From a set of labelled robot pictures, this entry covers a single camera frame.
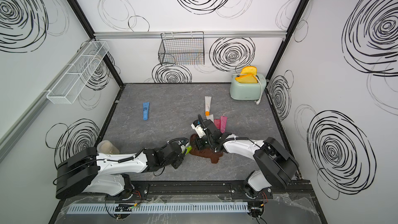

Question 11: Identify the brown cloth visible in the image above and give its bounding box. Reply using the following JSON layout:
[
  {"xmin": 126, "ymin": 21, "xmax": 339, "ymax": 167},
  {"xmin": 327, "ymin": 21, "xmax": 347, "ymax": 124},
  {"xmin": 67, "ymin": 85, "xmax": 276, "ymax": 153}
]
[{"xmin": 189, "ymin": 134, "xmax": 224, "ymax": 164}]

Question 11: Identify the crimson pink toothpaste tube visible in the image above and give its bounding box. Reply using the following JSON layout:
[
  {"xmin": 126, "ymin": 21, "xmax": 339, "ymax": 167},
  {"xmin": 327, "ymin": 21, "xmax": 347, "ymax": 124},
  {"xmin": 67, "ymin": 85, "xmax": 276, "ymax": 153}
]
[{"xmin": 214, "ymin": 119, "xmax": 221, "ymax": 129}]

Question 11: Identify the green toothpaste tube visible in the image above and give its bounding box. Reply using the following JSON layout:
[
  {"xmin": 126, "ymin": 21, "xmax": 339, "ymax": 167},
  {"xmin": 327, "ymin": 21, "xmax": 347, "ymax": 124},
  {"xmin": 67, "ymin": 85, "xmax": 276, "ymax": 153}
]
[{"xmin": 185, "ymin": 146, "xmax": 192, "ymax": 155}]

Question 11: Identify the white pink-cap toothpaste tube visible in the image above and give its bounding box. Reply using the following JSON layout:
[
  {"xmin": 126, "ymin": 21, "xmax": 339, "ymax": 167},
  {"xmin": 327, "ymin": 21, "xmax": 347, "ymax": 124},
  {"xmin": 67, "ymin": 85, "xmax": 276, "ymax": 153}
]
[{"xmin": 206, "ymin": 115, "xmax": 214, "ymax": 121}]

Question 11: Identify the magenta toothpaste tube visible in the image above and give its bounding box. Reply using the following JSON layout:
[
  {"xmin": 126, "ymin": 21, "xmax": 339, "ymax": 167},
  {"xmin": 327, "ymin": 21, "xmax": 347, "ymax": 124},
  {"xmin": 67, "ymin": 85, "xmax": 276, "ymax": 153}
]
[{"xmin": 220, "ymin": 116, "xmax": 228, "ymax": 133}]

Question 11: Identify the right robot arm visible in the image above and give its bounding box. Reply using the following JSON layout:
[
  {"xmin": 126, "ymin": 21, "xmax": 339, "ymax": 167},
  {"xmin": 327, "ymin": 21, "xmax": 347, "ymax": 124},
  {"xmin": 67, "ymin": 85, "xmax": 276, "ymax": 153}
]
[{"xmin": 191, "ymin": 116, "xmax": 299, "ymax": 199}]

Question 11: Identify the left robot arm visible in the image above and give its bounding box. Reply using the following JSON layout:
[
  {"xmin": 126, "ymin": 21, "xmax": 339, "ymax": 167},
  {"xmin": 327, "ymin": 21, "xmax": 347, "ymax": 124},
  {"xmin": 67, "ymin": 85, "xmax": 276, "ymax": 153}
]
[{"xmin": 54, "ymin": 138, "xmax": 190, "ymax": 200}]

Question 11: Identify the blue toothpaste tube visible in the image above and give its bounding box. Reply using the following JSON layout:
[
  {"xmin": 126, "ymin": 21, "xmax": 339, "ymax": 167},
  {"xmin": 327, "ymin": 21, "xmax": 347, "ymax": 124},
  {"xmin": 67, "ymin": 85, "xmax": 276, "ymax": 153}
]
[{"xmin": 143, "ymin": 102, "xmax": 150, "ymax": 120}]

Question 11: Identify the mint green toaster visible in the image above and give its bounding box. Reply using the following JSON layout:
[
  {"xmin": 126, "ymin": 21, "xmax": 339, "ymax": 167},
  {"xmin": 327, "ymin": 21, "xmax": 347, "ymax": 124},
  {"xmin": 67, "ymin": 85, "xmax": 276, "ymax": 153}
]
[{"xmin": 230, "ymin": 74, "xmax": 267, "ymax": 101}]

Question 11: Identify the beige sponge roll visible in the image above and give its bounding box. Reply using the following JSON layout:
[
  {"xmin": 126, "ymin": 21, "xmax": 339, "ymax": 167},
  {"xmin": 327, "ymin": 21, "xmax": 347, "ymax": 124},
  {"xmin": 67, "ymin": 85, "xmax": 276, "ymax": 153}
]
[{"xmin": 96, "ymin": 140, "xmax": 120, "ymax": 155}]

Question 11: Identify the yellow toast slice front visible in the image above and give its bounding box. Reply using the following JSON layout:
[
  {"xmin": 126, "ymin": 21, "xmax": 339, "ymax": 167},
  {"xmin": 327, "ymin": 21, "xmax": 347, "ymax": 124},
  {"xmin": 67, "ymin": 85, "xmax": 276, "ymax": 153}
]
[{"xmin": 235, "ymin": 74, "xmax": 258, "ymax": 84}]

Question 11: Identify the yellow toast slice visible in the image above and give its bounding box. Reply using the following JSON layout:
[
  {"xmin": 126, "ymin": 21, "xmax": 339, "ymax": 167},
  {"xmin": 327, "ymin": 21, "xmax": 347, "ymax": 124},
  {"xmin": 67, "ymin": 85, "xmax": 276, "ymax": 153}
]
[
  {"xmin": 235, "ymin": 74, "xmax": 258, "ymax": 84},
  {"xmin": 241, "ymin": 66, "xmax": 258, "ymax": 76}
]

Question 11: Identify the yellow toast slice back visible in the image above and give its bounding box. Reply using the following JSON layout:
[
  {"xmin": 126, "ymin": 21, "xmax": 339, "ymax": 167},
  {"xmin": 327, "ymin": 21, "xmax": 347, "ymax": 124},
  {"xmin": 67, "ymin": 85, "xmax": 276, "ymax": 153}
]
[{"xmin": 241, "ymin": 66, "xmax": 258, "ymax": 76}]

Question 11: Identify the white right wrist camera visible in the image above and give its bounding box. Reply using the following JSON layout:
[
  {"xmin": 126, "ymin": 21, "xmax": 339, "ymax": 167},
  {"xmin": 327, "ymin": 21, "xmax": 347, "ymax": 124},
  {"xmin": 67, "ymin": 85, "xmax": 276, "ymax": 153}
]
[{"xmin": 191, "ymin": 120, "xmax": 206, "ymax": 139}]

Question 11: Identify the white toaster cable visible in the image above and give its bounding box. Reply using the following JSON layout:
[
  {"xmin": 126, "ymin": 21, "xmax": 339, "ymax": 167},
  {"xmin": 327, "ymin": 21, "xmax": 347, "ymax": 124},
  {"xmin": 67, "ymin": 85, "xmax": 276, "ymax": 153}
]
[{"xmin": 236, "ymin": 74, "xmax": 264, "ymax": 105}]

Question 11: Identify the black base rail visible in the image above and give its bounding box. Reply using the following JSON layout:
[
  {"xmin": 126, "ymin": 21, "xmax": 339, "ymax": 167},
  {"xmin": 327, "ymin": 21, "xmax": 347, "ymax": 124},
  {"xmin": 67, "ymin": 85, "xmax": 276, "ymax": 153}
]
[{"xmin": 56, "ymin": 180, "xmax": 314, "ymax": 200}]

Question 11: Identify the black wire wall basket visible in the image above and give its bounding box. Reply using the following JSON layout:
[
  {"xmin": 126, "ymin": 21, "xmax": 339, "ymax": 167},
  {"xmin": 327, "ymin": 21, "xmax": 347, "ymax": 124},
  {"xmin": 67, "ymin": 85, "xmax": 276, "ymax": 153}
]
[{"xmin": 158, "ymin": 31, "xmax": 205, "ymax": 65}]

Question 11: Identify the grey slotted cable duct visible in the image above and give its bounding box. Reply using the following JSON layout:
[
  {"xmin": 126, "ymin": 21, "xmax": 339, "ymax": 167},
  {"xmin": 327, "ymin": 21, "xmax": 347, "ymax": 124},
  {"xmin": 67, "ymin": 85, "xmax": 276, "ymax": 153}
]
[{"xmin": 66, "ymin": 202, "xmax": 249, "ymax": 215}]

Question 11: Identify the white wire wall basket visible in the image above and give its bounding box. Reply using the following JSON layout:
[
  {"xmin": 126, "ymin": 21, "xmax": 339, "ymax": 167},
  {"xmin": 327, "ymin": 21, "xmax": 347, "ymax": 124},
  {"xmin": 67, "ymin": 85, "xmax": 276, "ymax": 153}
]
[{"xmin": 46, "ymin": 41, "xmax": 110, "ymax": 104}]

